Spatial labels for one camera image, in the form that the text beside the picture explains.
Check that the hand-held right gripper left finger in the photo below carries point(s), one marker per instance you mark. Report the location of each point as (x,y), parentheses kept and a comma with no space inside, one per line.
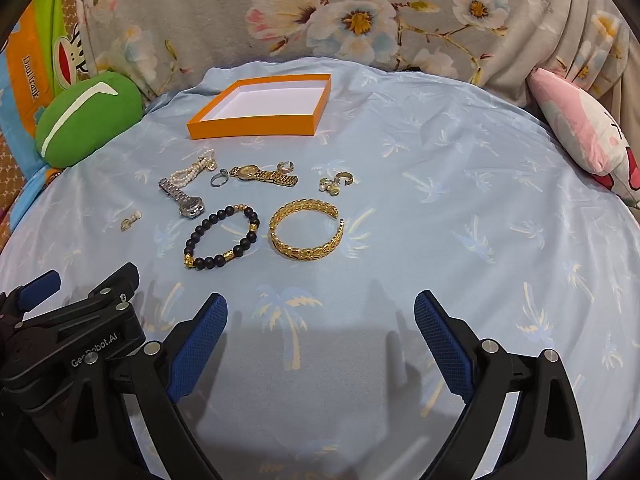
(195,350)

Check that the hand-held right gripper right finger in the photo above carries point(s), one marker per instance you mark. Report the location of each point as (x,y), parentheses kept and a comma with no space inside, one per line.
(445,345)

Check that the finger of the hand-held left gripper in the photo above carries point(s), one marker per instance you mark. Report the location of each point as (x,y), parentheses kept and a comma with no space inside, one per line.
(40,287)
(117,285)

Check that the small pearl earring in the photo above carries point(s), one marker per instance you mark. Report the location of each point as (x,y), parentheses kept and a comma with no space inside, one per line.
(134,217)

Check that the silver wristwatch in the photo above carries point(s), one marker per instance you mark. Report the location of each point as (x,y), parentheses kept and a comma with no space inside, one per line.
(190,206)

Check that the gold leaf bangle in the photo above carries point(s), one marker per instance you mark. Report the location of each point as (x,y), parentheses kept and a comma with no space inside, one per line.
(300,252)

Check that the gold wristwatch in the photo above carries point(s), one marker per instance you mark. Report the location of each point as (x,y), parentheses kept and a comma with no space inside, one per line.
(245,172)

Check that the gold pearl drop earring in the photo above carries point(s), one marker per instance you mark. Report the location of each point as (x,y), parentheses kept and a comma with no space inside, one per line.
(330,190)

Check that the gold hoop earring dark trim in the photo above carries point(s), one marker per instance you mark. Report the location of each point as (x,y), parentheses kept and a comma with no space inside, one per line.
(347,176)

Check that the orange cardboard box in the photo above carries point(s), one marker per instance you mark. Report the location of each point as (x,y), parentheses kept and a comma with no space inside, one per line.
(250,127)

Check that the light blue palm print sheet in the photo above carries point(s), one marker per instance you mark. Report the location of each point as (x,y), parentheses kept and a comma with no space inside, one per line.
(450,210)

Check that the green cushion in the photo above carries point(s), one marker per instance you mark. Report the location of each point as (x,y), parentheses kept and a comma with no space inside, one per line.
(85,120)

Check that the small gold hoop earring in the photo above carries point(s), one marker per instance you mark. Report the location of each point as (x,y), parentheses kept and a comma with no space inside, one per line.
(290,166)

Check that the colourful cartoon printed blanket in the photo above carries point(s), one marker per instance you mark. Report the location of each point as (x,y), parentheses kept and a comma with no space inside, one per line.
(30,60)

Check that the pink pillow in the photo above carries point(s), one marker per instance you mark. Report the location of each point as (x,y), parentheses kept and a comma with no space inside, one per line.
(580,120)

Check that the grey floral blanket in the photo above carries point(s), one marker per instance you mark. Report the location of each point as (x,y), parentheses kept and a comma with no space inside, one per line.
(200,20)

